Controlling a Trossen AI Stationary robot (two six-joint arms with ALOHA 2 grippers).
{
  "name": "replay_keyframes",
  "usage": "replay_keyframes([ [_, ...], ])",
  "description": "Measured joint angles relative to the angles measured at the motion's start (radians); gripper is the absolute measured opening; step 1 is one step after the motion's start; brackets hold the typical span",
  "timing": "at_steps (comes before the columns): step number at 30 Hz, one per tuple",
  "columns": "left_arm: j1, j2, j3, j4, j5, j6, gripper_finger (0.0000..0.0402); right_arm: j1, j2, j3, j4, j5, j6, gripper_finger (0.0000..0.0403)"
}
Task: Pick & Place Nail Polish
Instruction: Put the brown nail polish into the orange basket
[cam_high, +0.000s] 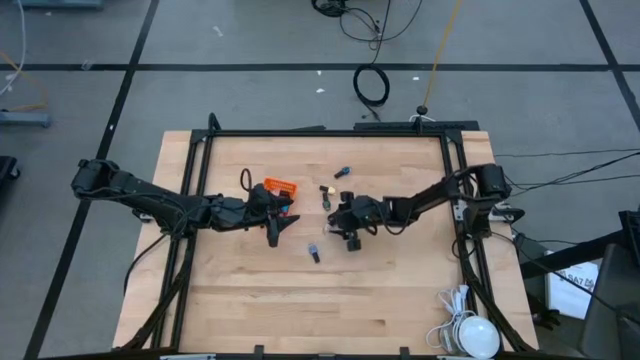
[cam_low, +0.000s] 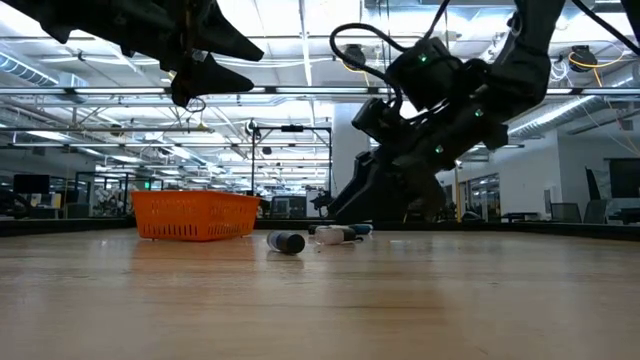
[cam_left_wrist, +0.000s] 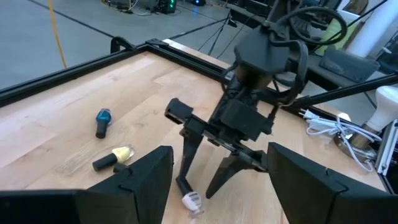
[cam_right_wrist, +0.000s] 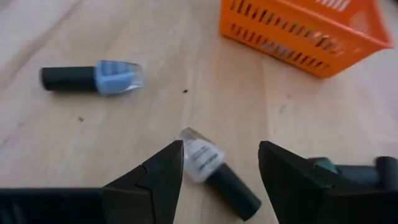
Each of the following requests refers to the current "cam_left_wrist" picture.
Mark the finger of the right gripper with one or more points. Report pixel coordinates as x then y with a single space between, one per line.
189 152
228 171

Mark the white nail polish bottle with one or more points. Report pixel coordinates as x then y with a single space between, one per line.
192 200

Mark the white bulb table lamp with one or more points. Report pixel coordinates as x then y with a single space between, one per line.
385 105

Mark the yellow nail polish bottle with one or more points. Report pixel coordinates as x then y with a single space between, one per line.
121 154

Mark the black table frame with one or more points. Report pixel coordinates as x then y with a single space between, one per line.
62 74

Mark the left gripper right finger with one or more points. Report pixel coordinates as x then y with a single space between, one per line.
311 196

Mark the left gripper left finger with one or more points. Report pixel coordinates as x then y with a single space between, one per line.
124 199

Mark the teal nail polish bottle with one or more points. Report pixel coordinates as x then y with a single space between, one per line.
103 116

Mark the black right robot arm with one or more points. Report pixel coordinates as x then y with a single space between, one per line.
261 49

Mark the black computer with green light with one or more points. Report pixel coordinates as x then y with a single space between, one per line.
168 5

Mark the black chair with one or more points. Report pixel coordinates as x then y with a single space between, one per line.
348 63

